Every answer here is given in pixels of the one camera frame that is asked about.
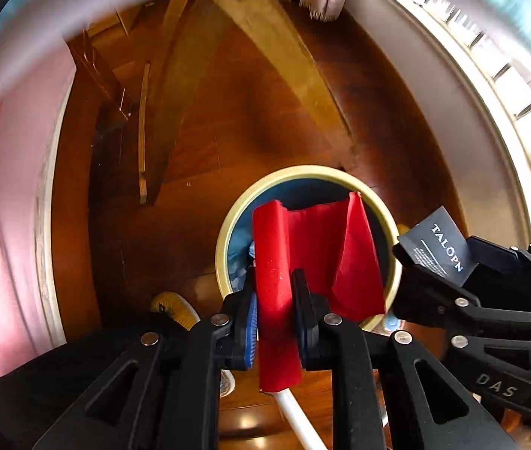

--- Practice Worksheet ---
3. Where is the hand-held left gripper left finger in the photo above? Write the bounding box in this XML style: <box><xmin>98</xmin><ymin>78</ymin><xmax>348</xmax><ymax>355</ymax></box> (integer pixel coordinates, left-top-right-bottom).
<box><xmin>0</xmin><ymin>291</ymin><xmax>259</xmax><ymax>450</ymax></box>

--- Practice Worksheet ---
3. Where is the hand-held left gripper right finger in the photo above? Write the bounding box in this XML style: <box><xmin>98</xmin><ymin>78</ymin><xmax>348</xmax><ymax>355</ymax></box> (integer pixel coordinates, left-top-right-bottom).
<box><xmin>291</xmin><ymin>269</ymin><xmax>524</xmax><ymax>450</ymax></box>

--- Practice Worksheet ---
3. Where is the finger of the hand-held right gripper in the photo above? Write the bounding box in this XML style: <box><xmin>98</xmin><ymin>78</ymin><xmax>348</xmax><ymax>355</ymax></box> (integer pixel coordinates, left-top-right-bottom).
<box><xmin>469</xmin><ymin>237</ymin><xmax>531</xmax><ymax>291</ymax></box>
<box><xmin>393</xmin><ymin>244</ymin><xmax>531</xmax><ymax>348</ymax></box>

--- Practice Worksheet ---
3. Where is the dark navy packet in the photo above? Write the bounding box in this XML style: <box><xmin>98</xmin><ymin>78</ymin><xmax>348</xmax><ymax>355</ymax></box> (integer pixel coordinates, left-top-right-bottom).
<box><xmin>397</xmin><ymin>206</ymin><xmax>478</xmax><ymax>287</ymax></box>

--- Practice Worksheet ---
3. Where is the red paper packet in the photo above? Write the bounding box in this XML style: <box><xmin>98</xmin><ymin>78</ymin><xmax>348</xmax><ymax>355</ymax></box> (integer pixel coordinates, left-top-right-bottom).
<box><xmin>252</xmin><ymin>191</ymin><xmax>385</xmax><ymax>393</ymax></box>

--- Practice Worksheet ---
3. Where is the cream rimmed blue bin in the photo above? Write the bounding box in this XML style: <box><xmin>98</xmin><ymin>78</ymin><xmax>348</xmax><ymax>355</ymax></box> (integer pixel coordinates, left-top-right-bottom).
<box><xmin>215</xmin><ymin>165</ymin><xmax>404</xmax><ymax>331</ymax></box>

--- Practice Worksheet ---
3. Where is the person's left yellow shoe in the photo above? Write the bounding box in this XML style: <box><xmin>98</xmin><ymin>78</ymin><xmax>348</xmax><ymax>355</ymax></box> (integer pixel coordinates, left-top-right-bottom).
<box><xmin>150</xmin><ymin>292</ymin><xmax>200</xmax><ymax>329</ymax></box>

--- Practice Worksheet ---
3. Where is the white plastic tube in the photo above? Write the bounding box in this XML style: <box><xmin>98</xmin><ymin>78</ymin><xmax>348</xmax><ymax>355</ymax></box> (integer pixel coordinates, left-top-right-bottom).
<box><xmin>272</xmin><ymin>389</ymin><xmax>327</xmax><ymax>450</ymax></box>

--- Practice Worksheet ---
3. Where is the wooden table frame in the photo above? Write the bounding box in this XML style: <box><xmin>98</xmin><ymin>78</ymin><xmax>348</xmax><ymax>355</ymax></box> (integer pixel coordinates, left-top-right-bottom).
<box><xmin>69</xmin><ymin>0</ymin><xmax>360</xmax><ymax>204</ymax></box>

